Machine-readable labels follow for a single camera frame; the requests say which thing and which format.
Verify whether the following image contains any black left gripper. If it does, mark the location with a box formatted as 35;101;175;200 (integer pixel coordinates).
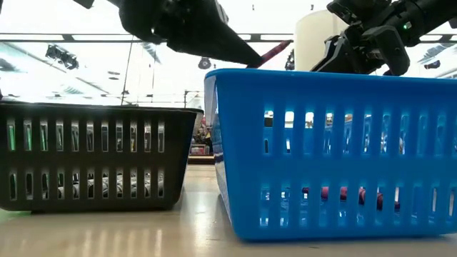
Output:
118;0;266;68

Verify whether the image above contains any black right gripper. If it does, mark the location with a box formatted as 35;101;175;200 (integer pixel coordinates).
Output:
310;0;411;77

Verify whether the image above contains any blue plastic basket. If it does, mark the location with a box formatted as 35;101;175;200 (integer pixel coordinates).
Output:
204;68;457;243

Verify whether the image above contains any black plastic basket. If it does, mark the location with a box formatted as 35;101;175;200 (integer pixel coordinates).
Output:
0;101;205;214

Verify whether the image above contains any dark round ceiling fixture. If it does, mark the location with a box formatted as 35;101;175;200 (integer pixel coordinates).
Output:
197;56;213;71

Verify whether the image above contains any white shade wooden base lamp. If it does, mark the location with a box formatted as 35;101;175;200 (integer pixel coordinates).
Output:
294;9;354;72

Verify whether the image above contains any small black background object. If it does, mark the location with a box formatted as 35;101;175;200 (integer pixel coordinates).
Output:
284;49;296;71

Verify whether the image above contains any background shelf with goods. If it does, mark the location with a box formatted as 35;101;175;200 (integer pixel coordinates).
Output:
188;114;216;166

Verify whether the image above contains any black overhead beam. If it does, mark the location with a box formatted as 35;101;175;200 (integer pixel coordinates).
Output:
0;32;457;44

